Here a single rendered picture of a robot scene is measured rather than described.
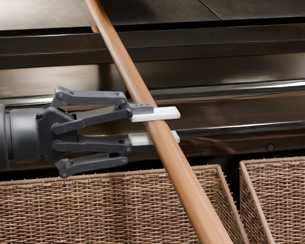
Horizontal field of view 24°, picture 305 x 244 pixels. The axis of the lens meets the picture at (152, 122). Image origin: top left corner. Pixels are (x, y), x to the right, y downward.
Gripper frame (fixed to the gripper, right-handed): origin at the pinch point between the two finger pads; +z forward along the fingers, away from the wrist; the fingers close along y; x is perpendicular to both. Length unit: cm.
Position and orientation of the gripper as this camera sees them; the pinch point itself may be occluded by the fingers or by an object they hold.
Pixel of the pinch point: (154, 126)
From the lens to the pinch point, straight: 100.7
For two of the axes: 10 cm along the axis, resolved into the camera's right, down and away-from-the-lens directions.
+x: 2.0, 3.7, -9.1
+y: 0.0, 9.2, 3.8
